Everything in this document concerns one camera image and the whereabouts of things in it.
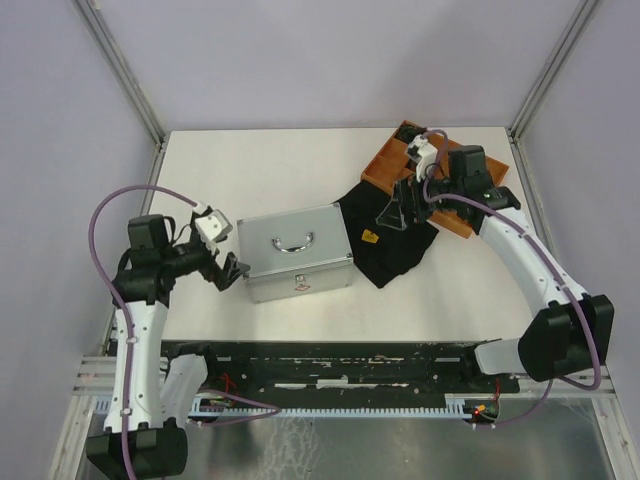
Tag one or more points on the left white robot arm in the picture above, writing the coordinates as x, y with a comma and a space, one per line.
144, 433

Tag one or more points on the brown wooden compartment tray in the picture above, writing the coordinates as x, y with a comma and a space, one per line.
391, 164

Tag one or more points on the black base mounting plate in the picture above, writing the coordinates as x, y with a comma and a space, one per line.
343, 375

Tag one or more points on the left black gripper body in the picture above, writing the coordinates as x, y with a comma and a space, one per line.
209, 268

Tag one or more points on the black folded cloth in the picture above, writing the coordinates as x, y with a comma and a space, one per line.
381, 253

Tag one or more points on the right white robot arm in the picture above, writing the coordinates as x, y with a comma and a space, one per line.
570, 328

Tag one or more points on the dark rolled item top compartment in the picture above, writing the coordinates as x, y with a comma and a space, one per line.
406, 132

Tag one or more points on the light blue cable duct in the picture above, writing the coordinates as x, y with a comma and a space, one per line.
212, 408

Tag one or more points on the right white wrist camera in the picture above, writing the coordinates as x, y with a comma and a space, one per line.
422, 153

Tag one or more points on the grey metal first aid box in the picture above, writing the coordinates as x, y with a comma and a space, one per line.
296, 253

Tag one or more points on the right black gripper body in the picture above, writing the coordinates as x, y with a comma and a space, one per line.
423, 207

